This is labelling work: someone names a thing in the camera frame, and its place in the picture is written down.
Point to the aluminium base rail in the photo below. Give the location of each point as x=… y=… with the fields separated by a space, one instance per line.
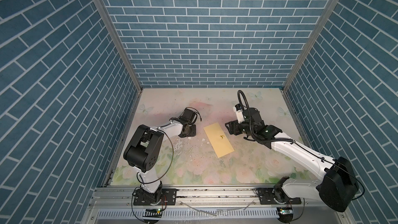
x=195 y=196

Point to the controller board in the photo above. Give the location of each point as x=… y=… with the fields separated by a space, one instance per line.
x=285 y=211
x=153 y=213

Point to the right aluminium corner post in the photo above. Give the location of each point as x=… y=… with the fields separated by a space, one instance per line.
x=320 y=24

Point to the right controller board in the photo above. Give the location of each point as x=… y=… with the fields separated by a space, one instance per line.
x=285 y=211

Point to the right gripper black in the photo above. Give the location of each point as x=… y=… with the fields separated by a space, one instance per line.
x=233 y=124

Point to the left controller board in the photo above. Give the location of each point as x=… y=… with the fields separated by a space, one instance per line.
x=153 y=213

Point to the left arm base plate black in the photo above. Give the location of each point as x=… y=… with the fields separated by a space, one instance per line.
x=144 y=198

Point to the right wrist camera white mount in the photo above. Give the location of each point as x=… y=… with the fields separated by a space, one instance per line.
x=239 y=113

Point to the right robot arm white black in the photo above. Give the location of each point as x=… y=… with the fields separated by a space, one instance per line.
x=335 y=185

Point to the left aluminium corner post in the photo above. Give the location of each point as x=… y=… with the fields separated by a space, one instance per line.
x=102 y=11

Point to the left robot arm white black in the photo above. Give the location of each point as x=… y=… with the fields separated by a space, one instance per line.
x=144 y=147

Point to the white slotted cable duct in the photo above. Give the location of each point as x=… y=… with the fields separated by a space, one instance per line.
x=185 y=213

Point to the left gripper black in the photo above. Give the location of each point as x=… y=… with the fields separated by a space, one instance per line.
x=193 y=132

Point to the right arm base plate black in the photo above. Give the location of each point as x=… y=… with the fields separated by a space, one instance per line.
x=268 y=196

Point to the aluminium corner post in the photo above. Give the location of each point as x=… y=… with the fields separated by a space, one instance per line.
x=320 y=24
x=102 y=11

